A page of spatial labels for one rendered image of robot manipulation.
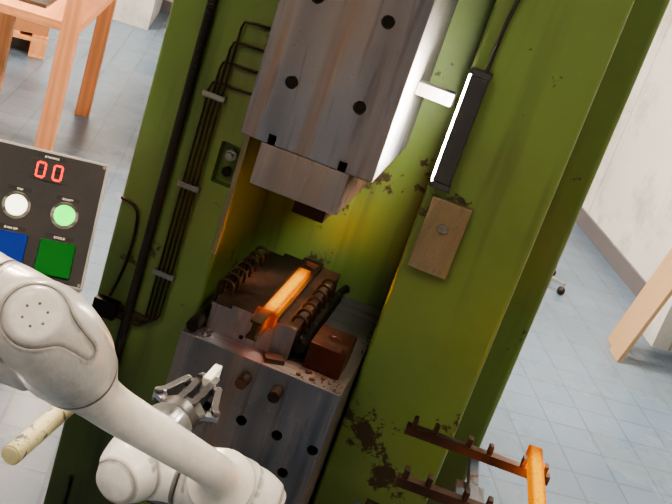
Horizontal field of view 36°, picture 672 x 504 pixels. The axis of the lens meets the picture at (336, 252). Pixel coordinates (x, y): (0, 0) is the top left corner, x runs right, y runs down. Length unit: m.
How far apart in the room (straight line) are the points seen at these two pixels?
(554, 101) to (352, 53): 0.43
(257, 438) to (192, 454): 0.88
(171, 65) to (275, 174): 0.38
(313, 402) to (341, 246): 0.58
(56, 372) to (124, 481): 0.52
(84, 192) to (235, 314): 0.42
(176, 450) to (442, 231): 1.01
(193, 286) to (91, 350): 1.35
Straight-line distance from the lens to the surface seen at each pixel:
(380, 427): 2.46
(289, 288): 2.42
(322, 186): 2.15
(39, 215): 2.26
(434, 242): 2.26
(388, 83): 2.09
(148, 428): 1.40
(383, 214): 2.64
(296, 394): 2.25
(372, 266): 2.68
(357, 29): 2.09
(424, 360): 2.37
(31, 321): 1.08
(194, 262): 2.44
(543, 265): 2.73
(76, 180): 2.27
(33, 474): 3.31
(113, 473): 1.61
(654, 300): 5.74
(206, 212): 2.40
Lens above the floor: 1.93
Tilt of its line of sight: 20 degrees down
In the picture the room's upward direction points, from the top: 19 degrees clockwise
